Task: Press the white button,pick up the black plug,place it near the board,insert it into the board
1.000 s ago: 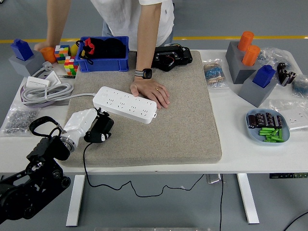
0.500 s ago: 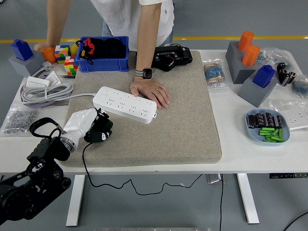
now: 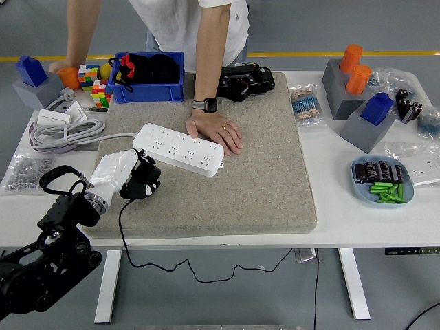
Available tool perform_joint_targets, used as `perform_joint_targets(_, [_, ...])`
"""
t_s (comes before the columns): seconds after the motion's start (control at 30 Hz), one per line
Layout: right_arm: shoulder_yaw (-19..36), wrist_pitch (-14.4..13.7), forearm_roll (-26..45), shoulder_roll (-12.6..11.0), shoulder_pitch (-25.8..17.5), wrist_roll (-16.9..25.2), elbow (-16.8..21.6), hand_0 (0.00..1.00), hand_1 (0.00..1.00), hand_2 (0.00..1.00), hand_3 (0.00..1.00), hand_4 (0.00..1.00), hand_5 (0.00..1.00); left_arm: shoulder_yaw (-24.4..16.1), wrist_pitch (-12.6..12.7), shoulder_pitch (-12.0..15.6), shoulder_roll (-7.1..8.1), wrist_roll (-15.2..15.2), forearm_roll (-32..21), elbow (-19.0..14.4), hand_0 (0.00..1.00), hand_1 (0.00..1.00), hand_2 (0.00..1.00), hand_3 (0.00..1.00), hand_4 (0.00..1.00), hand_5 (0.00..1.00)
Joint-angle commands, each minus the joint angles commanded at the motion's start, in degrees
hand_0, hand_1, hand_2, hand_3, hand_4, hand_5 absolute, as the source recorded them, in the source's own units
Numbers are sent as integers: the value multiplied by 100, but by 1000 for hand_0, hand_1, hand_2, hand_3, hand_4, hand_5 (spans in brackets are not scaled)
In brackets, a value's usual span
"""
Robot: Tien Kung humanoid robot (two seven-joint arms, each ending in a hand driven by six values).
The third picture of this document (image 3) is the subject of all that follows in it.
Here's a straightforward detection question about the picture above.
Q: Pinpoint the person's left hand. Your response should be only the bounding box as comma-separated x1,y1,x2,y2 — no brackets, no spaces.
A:
185,111,244,157

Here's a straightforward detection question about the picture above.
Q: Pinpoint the person's right hand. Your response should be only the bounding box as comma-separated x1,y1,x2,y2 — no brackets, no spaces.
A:
48,58,75,74

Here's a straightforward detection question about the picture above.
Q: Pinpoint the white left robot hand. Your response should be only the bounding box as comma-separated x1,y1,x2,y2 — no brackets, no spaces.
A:
89,148,162,204

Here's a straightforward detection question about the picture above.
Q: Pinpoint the black plug adapter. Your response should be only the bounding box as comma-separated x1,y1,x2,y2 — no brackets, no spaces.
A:
132,163,162,186

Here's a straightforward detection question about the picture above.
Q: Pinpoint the white power strip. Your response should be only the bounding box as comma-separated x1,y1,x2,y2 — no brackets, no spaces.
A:
132,122,226,178

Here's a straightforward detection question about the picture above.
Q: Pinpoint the thin black adapter cord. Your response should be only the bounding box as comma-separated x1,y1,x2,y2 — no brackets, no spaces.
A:
118,198,292,283

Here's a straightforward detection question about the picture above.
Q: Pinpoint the orange plastic cup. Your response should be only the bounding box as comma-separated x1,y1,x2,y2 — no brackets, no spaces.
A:
56,66,82,91

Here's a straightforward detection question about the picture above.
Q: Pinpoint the black wrist watch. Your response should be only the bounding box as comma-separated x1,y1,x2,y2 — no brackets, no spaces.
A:
192,97,219,113

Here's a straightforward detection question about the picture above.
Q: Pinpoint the blue peg block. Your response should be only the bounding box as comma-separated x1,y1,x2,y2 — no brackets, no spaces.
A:
15,55,49,87
360,91,395,127

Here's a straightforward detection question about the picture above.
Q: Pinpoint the multicolour puzzle cube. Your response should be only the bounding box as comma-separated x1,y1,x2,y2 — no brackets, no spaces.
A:
91,80,113,108
78,63,101,92

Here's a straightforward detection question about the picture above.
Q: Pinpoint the black machine housing part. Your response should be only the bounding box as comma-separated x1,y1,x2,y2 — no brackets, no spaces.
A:
217,63,276,103

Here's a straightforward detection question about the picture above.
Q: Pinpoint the grey-brown mat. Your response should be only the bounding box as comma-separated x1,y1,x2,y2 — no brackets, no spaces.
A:
81,71,318,240

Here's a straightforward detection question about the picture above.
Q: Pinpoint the blue plastic bin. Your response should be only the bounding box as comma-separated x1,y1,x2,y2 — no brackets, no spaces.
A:
108,51,186,104

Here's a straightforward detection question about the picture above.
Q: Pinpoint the black pouch red trim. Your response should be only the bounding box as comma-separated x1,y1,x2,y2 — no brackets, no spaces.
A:
109,53,182,93

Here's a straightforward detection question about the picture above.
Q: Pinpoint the bag of metal screws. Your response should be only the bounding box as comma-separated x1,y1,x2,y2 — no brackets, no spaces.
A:
1,153,58,195

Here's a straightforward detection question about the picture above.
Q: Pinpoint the bag of resistor strips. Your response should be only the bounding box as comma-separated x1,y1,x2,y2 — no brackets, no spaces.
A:
289,84,329,130

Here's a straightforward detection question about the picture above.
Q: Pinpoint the person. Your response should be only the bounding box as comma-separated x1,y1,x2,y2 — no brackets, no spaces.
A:
47,0,250,157

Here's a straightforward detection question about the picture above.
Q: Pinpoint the white table leg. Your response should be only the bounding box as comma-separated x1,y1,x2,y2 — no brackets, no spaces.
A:
93,250,122,325
338,247,371,321

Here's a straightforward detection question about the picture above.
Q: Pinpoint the large grey block holder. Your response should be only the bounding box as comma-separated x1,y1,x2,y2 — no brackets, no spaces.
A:
322,58,374,121

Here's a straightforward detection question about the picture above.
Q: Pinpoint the orange cylinder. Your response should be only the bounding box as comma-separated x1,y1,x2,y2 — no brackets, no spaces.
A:
345,64,373,96
339,44,364,74

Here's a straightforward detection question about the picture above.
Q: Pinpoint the grey box under table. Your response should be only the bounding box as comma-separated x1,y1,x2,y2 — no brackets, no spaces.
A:
294,247,317,264

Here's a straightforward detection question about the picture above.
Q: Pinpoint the light blue plate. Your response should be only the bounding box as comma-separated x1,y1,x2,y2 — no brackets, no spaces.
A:
350,155,416,210

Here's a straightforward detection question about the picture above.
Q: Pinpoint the clear plastic bag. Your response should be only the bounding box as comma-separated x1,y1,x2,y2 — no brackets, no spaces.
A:
369,67,422,100
384,141,440,188

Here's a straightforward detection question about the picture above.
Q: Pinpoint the bag of black capacitors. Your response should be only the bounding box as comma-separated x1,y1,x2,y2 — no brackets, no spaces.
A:
395,89,426,124

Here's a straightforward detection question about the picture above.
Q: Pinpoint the bag of blue resistors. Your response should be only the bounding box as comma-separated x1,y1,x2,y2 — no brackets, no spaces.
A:
417,106,440,138

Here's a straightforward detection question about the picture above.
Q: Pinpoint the black table control panel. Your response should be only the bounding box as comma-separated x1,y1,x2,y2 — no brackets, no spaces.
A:
384,246,440,256

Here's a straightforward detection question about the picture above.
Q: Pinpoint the white wall switch plate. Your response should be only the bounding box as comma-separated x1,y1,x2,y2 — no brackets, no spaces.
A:
36,109,72,127
64,101,89,123

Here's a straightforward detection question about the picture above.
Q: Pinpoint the grey power strip cable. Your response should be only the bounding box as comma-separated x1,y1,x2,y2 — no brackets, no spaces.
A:
30,118,137,152

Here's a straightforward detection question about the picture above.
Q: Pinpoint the hanging black cable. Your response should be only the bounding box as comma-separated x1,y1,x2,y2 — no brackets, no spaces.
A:
311,249,321,330

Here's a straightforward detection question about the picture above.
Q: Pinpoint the white wall socket panel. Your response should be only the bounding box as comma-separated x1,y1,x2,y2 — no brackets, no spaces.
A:
408,158,440,187

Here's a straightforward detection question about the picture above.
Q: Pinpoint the black floor cable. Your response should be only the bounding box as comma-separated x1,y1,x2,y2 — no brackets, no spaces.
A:
404,302,440,330

